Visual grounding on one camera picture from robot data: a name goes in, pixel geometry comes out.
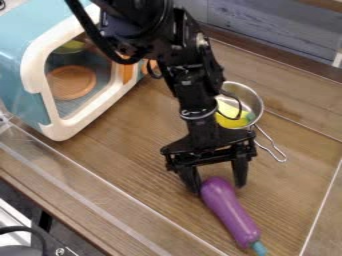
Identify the orange microwave turntable plate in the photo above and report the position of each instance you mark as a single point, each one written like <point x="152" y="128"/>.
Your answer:
<point x="71" y="82"/>

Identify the yellow toy banana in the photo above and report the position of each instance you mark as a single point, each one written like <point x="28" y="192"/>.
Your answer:
<point x="231" y="117"/>

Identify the purple toy eggplant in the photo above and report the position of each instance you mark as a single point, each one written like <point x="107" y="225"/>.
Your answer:
<point x="218" y="196"/>

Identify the silver pot with wire handle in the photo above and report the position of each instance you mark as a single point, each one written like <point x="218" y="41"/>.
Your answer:
<point x="242" y="96"/>

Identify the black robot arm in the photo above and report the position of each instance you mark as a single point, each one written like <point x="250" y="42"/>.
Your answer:
<point x="154" y="29"/>

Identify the blue toy microwave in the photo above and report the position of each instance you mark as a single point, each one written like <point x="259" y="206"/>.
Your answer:
<point x="42" y="38"/>

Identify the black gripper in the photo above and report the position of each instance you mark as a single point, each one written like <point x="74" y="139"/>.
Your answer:
<point x="209" y="144"/>

